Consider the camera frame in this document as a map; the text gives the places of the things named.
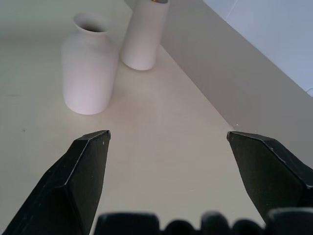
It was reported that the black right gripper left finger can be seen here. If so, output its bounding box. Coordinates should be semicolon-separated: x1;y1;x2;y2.
0;130;112;235

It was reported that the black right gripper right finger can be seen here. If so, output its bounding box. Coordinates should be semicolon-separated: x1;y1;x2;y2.
226;131;313;224

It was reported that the wide white bottle vase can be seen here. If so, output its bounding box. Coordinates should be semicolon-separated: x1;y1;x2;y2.
61;13;120;115

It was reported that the slim white cylinder vase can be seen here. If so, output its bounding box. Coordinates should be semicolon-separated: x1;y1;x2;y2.
120;0;170;71

